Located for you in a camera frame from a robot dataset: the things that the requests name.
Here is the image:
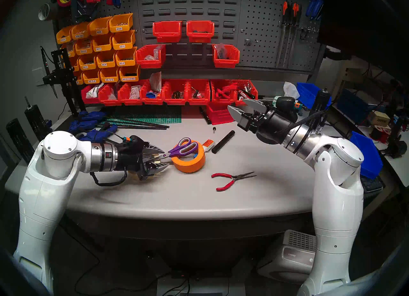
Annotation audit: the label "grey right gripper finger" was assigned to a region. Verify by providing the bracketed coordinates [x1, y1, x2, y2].
[242, 98, 268, 112]
[227, 105, 253, 127]

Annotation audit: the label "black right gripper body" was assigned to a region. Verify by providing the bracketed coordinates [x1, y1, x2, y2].
[237, 107, 297, 145]

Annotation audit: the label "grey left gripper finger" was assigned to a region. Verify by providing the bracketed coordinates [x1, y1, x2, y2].
[144, 143, 167, 158]
[142, 163, 171, 181]

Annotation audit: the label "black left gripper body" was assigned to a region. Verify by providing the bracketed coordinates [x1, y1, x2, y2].
[112, 144, 152, 181]

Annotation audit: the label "purple handled scissors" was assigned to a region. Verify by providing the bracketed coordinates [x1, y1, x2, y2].
[149, 138, 199, 165]

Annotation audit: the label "orange tape roll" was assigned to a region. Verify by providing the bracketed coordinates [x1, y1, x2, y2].
[171, 140, 206, 173]

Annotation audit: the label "grey metal pegboard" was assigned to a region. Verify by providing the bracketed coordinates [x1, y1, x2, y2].
[51, 0, 326, 75]

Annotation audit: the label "red and black marker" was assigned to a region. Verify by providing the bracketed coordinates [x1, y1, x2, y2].
[238, 89, 257, 102]

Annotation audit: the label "red parts bin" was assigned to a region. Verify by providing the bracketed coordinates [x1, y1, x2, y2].
[98, 84, 123, 106]
[210, 79, 238, 104]
[186, 79, 211, 105]
[141, 80, 168, 105]
[118, 82, 147, 105]
[81, 85, 104, 104]
[152, 21, 182, 43]
[186, 20, 215, 43]
[135, 44, 166, 69]
[163, 79, 189, 105]
[235, 80, 258, 106]
[212, 44, 240, 69]
[206, 103, 238, 125]

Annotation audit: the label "thin black rod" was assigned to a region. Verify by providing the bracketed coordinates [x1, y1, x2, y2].
[110, 121, 167, 130]
[107, 117, 170, 129]

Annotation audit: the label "short black rod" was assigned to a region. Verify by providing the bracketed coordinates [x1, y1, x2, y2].
[211, 130, 235, 154]

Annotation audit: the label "green cutting mat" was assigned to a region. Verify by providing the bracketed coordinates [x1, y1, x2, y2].
[107, 105, 182, 125]

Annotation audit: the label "Kimtech tissue box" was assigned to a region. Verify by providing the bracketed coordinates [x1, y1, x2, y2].
[273, 82, 301, 102]

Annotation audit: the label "blue bar clamp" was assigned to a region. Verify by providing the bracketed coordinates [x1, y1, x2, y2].
[77, 125, 119, 142]
[77, 111, 107, 123]
[68, 121, 96, 134]

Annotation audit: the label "blue plastic bin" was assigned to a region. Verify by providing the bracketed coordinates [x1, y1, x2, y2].
[297, 82, 332, 110]
[350, 131, 383, 180]

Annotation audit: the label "bag of black parts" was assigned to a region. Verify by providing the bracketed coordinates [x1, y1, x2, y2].
[215, 43, 235, 59]

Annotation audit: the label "silver manual bag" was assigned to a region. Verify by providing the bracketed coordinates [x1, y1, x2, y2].
[150, 71, 162, 93]

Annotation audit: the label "white crumpled packet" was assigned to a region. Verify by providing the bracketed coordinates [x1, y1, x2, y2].
[86, 83, 104, 99]

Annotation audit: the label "orange bin labelled M4-0.7 HEX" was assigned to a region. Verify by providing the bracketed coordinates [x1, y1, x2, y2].
[119, 64, 141, 82]

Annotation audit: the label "orange bin labelled M2.5-5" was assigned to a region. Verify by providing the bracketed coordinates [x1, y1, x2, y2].
[100, 67, 121, 83]

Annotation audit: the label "dark blue storage crate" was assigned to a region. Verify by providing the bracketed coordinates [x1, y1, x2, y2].
[337, 88, 384, 123]

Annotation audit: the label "orange bin labelled M2.5-6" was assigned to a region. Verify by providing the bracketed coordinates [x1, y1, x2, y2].
[82, 69, 102, 85]

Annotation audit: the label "silver tool holder rack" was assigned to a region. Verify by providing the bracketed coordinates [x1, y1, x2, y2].
[280, 24, 320, 33]

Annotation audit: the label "black metal stand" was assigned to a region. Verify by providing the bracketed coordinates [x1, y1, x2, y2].
[42, 48, 87, 117]

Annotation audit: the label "orange bin labelled M3-6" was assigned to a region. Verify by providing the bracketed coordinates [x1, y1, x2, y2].
[115, 47, 138, 67]

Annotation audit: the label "clear plastic parts bag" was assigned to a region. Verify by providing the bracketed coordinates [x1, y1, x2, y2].
[144, 46, 163, 61]

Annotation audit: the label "orange bin labelled M3-8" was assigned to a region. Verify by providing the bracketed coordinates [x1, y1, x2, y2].
[96, 50, 117, 68]

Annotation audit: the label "orange bin labelled M3-12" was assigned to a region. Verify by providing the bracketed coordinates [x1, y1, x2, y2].
[78, 53, 98, 71]

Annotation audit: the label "small cardboard box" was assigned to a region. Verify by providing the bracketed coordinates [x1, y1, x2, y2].
[367, 111, 391, 128]

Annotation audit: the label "orange bin labelled M3-4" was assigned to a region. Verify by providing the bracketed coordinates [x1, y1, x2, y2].
[112, 30, 136, 50]

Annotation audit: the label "black keyboard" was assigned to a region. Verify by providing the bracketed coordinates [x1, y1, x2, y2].
[361, 175, 383, 193]

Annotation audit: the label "orange bin labelled M4-6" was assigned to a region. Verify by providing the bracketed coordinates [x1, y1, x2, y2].
[92, 33, 114, 52]

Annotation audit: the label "orange bin labelled M4X4X6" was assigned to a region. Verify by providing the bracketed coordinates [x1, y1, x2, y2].
[74, 38, 95, 55]

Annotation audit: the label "orange bin labelled M3X6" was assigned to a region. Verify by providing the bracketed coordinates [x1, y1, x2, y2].
[109, 13, 134, 33]

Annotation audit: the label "black soldering iron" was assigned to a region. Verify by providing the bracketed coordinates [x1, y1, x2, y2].
[40, 46, 58, 99]

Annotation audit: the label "white air purifier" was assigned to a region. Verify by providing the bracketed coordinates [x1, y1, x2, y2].
[256, 230, 318, 283]

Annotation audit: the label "orange bin labelled M3X8 BAD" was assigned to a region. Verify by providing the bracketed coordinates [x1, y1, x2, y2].
[71, 22, 91, 40]

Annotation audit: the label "orange bin labelled M3X5X4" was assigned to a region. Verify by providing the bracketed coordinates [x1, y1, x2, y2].
[56, 26, 74, 44]

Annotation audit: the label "black monitor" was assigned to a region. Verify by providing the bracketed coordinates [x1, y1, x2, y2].
[316, 0, 409, 85]

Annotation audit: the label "dark metal C-clamp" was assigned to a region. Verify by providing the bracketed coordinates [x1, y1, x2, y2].
[71, 0, 96, 24]

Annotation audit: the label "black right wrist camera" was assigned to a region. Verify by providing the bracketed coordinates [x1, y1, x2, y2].
[274, 96, 302, 120]

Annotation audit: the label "red handled tools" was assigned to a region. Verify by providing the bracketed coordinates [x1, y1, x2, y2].
[215, 86, 238, 102]

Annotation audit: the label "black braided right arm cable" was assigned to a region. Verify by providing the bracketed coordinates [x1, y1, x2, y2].
[275, 108, 323, 136]

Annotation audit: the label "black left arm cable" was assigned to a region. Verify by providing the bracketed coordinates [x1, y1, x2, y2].
[89, 171, 128, 187]

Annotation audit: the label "red handled needle-nose pliers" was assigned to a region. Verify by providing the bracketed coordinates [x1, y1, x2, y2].
[211, 171, 257, 192]

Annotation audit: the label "file with orange-black handle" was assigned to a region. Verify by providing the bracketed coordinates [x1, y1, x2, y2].
[288, 3, 301, 68]
[276, 1, 289, 68]

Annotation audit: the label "red wire spool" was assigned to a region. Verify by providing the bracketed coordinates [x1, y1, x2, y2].
[371, 125, 392, 144]

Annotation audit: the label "grey duct tape roll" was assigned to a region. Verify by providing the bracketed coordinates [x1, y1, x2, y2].
[38, 2, 59, 22]

